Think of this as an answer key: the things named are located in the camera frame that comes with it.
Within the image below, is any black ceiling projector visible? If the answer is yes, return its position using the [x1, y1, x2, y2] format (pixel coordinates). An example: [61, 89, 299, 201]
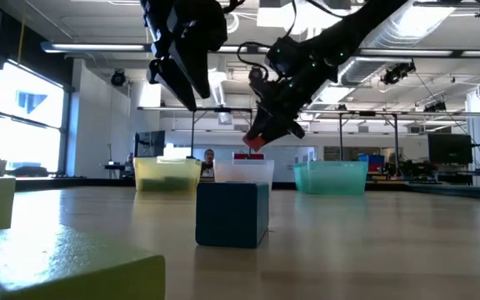
[380, 61, 417, 86]

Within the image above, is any blue box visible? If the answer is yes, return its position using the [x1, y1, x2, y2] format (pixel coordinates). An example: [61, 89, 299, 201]
[357, 153, 386, 173]

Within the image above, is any yellow plastic bin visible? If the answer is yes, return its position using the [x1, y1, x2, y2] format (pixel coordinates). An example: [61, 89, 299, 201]
[133, 156, 203, 193]

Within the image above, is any silver air duct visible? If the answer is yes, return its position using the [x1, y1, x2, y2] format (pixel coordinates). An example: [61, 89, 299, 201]
[339, 0, 458, 87]

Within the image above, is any orange rectangular block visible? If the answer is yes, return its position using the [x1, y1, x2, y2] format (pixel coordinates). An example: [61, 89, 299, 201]
[242, 134, 267, 153]

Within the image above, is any person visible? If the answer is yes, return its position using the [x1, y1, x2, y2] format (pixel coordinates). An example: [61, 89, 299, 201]
[200, 148, 217, 183]

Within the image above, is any black monitor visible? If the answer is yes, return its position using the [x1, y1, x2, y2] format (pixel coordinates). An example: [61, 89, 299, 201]
[427, 132, 473, 166]
[134, 130, 167, 158]

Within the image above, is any teal plastic bin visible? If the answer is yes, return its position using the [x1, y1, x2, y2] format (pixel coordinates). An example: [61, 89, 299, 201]
[292, 161, 369, 196]

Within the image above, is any round black ceiling device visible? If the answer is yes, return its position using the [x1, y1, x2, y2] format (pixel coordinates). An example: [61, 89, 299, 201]
[247, 66, 265, 83]
[109, 69, 127, 88]

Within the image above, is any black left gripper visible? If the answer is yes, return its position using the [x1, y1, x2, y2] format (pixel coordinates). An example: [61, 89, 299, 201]
[139, 0, 229, 113]

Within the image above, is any large bright window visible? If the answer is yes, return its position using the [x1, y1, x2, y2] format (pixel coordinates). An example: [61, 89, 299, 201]
[0, 60, 66, 174]

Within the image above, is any ceiling light strip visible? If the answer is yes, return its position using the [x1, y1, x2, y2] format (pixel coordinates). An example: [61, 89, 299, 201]
[217, 44, 480, 58]
[39, 41, 153, 54]

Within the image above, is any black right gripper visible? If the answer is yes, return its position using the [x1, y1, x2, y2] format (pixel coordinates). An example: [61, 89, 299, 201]
[243, 68, 340, 145]

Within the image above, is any blue arch block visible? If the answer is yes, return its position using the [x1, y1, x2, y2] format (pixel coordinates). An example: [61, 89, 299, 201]
[195, 181, 271, 250]

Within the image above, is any red sign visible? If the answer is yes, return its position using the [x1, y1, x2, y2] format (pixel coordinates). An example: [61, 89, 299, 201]
[232, 152, 266, 161]

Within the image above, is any green wedge block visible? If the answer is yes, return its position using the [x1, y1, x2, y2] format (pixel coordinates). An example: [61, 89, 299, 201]
[0, 227, 167, 300]

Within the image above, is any clear plastic bin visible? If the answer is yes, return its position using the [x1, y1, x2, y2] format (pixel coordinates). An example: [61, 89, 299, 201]
[213, 159, 275, 187]

